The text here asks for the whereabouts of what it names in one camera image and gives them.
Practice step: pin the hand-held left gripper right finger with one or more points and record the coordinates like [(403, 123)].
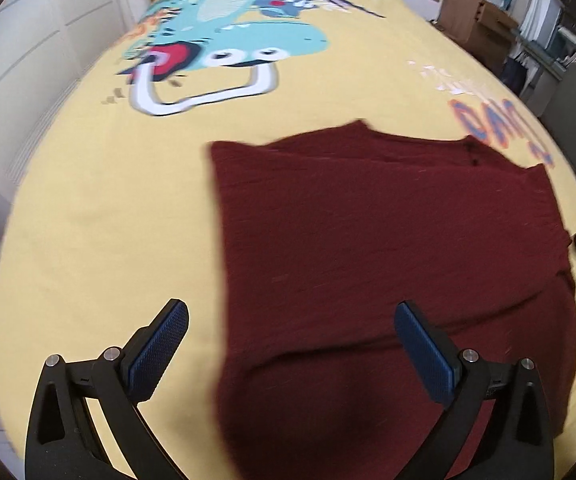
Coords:
[(427, 360)]

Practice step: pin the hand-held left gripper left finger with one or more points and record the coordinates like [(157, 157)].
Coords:
[(160, 350)]

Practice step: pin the dark red knitted sweater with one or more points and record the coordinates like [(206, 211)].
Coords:
[(367, 235)]

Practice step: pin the yellow dinosaur printed blanket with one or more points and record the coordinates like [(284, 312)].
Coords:
[(118, 210)]

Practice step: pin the dark blue bag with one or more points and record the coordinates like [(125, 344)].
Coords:
[(515, 75)]

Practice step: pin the white study desk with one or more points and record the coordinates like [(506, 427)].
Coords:
[(542, 52)]

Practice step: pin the wooden bedside cabinet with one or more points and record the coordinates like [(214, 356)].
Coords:
[(467, 15)]

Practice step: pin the white wardrobe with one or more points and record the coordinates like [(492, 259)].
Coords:
[(28, 60)]

